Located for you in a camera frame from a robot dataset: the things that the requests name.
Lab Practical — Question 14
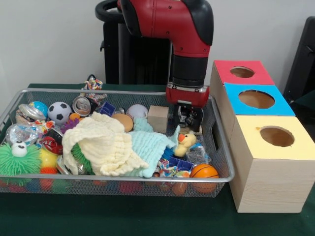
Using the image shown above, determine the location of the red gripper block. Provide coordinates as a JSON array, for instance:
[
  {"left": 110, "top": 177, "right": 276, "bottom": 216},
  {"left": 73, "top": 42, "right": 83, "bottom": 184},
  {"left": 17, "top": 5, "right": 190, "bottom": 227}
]
[{"left": 165, "top": 83, "right": 210, "bottom": 132}]

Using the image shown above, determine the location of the crushed black drink can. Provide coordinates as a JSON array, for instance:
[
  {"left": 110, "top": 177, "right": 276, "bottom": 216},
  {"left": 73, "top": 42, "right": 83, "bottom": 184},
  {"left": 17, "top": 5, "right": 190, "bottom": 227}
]
[{"left": 174, "top": 105, "right": 204, "bottom": 132}]

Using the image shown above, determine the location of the mint green cloth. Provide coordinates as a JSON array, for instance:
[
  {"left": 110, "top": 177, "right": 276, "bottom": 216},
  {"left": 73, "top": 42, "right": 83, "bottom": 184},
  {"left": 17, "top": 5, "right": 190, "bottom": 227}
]
[{"left": 127, "top": 117, "right": 181, "bottom": 178}]

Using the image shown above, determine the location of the cream yellow cloth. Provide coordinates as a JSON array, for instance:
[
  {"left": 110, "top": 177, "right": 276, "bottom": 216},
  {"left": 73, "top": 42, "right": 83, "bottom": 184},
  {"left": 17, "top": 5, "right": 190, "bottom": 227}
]
[{"left": 61, "top": 112, "right": 150, "bottom": 177}]

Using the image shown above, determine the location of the colourful knotted rope toy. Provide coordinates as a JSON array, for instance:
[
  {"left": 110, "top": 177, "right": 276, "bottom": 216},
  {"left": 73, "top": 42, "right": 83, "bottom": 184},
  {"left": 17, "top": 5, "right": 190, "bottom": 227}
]
[{"left": 82, "top": 75, "right": 104, "bottom": 91}]

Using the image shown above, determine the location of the shallow metal mesh bin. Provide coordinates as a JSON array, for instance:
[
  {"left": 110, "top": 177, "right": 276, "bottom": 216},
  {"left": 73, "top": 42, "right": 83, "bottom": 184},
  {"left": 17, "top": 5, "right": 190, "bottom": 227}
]
[{"left": 0, "top": 88, "right": 235, "bottom": 199}]

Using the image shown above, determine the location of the wooden box with three holes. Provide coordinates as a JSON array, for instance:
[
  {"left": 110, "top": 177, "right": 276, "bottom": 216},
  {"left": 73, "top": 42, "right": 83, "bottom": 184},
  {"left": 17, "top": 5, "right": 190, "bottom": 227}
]
[{"left": 209, "top": 59, "right": 315, "bottom": 214}]

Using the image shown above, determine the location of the small yellow duck plush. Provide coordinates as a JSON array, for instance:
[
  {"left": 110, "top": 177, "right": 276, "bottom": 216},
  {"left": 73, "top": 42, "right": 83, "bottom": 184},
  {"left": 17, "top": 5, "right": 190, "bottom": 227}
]
[{"left": 174, "top": 132, "right": 197, "bottom": 157}]

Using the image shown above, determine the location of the plain wooden cube block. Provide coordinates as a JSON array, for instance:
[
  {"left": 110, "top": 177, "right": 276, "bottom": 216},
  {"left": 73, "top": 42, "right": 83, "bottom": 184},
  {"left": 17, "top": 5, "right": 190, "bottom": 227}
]
[{"left": 147, "top": 105, "right": 170, "bottom": 133}]

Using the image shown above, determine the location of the crushed clear water bottle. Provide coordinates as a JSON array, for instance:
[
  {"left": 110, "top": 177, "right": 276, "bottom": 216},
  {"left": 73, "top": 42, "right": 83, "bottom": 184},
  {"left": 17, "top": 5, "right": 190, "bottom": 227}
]
[{"left": 186, "top": 145, "right": 212, "bottom": 165}]

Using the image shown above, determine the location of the white toy baseball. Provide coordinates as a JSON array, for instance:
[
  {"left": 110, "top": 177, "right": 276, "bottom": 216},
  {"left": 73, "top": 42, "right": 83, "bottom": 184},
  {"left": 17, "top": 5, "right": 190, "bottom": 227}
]
[{"left": 126, "top": 104, "right": 149, "bottom": 121}]

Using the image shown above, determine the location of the orange toy basketball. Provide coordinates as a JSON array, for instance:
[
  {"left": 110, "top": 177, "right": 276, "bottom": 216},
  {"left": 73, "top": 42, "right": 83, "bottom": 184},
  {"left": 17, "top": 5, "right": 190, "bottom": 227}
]
[{"left": 189, "top": 164, "right": 220, "bottom": 178}]

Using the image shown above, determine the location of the dark green table cloth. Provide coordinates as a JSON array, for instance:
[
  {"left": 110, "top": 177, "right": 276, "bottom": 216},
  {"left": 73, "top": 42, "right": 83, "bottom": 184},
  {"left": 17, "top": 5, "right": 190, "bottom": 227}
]
[
  {"left": 290, "top": 94, "right": 315, "bottom": 119},
  {"left": 0, "top": 83, "right": 315, "bottom": 236}
]

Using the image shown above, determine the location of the black upright panel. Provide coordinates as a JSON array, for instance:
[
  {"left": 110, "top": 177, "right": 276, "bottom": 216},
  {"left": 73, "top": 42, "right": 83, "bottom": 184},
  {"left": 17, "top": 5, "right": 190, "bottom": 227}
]
[{"left": 283, "top": 16, "right": 315, "bottom": 99}]

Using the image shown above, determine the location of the small toy soccer ball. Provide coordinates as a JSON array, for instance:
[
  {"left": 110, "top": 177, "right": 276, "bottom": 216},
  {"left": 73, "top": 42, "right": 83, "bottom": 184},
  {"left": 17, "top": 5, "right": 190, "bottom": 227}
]
[{"left": 48, "top": 102, "right": 72, "bottom": 125}]

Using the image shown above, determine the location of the green spiky ball with eyes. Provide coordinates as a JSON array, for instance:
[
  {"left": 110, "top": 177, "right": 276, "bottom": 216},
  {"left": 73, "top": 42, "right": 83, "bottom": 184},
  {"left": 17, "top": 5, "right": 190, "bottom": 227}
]
[{"left": 0, "top": 142, "right": 41, "bottom": 182}]

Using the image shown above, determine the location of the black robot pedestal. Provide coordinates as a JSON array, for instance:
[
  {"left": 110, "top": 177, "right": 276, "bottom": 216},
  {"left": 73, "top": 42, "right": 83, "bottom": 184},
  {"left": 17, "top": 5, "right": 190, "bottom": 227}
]
[{"left": 95, "top": 0, "right": 175, "bottom": 86}]

